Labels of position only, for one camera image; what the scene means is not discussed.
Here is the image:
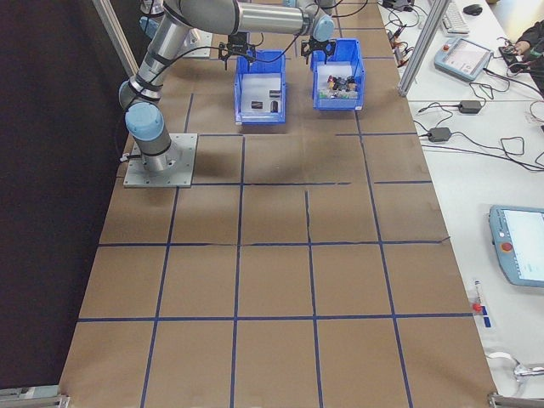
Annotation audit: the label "person forearm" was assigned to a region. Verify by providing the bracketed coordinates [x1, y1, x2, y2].
[516, 19, 544, 65]

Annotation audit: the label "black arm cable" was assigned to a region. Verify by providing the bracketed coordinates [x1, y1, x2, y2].
[167, 29, 301, 65]

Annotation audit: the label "small parts in left bin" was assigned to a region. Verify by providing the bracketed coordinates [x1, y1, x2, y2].
[317, 63, 360, 101]

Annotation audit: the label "blue bin with mixed parts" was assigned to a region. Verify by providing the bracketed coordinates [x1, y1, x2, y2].
[311, 37, 366, 112]

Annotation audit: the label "blue bin with black boxes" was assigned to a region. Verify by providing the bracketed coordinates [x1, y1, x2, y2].
[233, 49, 289, 126]

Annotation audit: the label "white keyboard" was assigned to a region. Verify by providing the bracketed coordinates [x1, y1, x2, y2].
[440, 1, 471, 35]

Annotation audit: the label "blue grey teach pendant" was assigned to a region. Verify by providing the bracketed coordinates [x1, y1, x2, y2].
[433, 36, 496, 84]
[487, 204, 544, 289]

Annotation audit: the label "grey desktop device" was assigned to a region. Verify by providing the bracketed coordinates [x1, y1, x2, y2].
[381, 0, 417, 13]

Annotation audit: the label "aluminium profile bar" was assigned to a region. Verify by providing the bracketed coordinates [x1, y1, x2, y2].
[0, 384, 71, 408]
[487, 393, 544, 408]

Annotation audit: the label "white strip loop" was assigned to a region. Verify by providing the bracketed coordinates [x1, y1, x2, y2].
[486, 350, 522, 366]

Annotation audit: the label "aluminium frame bar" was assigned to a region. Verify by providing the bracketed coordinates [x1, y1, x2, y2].
[91, 0, 139, 80]

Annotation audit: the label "white paper bin liner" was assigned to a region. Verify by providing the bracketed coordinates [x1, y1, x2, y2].
[241, 72, 282, 115]

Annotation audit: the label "shiny metal piece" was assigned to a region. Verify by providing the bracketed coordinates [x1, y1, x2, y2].
[512, 360, 544, 386]

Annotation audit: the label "black frame cover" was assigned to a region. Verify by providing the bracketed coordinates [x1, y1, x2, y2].
[0, 0, 144, 390]

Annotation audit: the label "black power cable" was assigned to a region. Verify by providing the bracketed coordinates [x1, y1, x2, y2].
[417, 100, 462, 116]

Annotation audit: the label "tall aluminium profile post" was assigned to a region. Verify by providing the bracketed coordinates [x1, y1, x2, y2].
[398, 0, 452, 97]

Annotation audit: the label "white square base plate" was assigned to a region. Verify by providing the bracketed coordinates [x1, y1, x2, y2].
[182, 30, 213, 59]
[122, 133, 199, 189]

